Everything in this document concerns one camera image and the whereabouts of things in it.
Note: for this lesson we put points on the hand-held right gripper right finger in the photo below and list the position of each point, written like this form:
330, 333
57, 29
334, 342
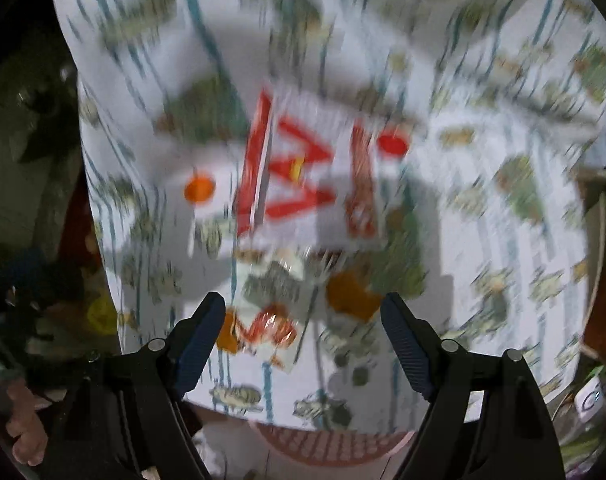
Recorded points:
408, 355

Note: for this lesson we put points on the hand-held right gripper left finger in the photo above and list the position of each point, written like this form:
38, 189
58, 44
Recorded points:
198, 355

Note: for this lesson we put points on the clear printed plastic wrapper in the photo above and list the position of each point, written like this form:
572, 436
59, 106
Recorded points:
268, 327

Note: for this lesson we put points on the orange wrapper piece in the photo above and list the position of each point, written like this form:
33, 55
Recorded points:
350, 295

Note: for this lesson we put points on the pink plastic basket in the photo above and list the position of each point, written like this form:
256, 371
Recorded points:
333, 445

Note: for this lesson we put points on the white red paper bag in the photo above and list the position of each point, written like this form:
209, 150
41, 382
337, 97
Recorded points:
313, 175

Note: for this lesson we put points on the red bottle cap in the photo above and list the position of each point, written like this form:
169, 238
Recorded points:
393, 145

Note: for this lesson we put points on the person's left hand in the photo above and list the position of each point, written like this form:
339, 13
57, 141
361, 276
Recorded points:
28, 437

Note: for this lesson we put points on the yellow object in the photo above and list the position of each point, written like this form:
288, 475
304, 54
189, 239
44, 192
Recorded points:
101, 314

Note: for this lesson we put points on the printed bedsheet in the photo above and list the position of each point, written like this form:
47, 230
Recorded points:
483, 240

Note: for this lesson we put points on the orange bottle cap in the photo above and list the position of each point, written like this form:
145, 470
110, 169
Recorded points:
199, 189

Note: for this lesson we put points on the white printed cup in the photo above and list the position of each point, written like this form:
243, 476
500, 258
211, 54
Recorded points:
590, 400

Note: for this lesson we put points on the wooden furniture frame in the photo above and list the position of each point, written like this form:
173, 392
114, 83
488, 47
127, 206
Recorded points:
600, 240

